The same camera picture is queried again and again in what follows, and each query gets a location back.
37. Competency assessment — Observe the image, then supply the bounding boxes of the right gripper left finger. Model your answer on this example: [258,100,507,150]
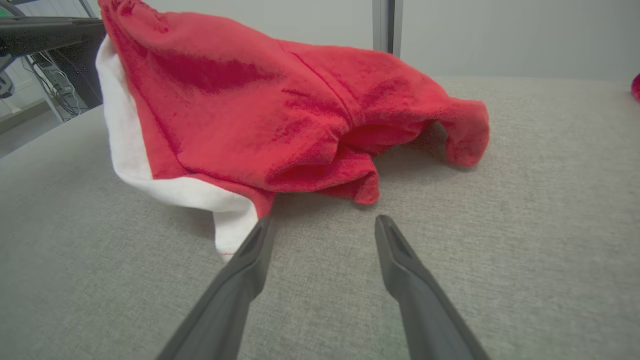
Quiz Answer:
[155,215,277,360]

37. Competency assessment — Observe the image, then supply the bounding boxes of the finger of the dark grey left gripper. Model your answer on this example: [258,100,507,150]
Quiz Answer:
[0,16,107,59]

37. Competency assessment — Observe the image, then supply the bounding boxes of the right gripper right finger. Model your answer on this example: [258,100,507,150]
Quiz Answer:
[374,214,491,360]

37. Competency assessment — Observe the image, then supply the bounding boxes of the red white basketball jersey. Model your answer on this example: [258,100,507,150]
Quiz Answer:
[95,0,491,264]

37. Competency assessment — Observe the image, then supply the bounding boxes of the black computer tower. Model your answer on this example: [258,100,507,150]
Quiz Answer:
[47,36,106,109]

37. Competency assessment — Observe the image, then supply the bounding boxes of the tangled background cables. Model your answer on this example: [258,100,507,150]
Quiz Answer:
[22,52,83,121]

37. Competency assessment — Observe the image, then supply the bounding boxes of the grey metal post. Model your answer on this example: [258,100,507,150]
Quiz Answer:
[372,0,404,57]

